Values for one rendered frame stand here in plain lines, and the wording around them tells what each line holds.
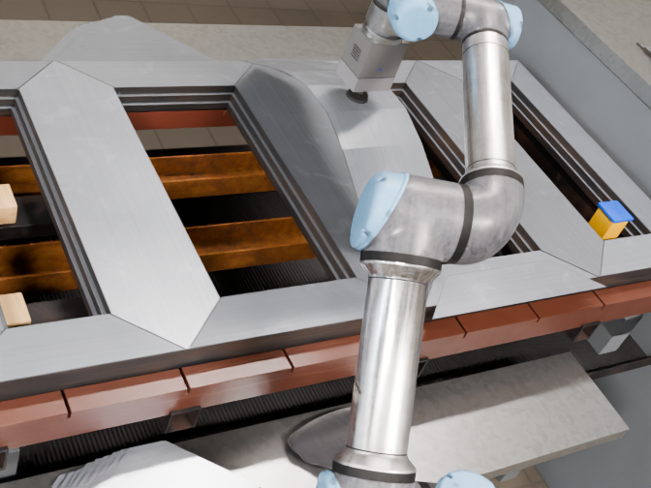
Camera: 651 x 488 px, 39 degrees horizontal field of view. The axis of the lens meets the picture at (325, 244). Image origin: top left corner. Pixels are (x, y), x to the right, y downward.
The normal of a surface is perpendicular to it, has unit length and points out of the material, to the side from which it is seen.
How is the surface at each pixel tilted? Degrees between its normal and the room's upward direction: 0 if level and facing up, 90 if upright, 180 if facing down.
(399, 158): 26
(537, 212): 0
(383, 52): 89
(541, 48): 90
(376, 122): 17
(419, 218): 43
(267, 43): 0
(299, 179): 0
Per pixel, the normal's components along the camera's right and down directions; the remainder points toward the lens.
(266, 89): 0.30, -0.71
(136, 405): 0.44, 0.70
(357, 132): 0.43, -0.47
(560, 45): -0.85, 0.11
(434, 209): 0.22, -0.18
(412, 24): 0.04, 0.67
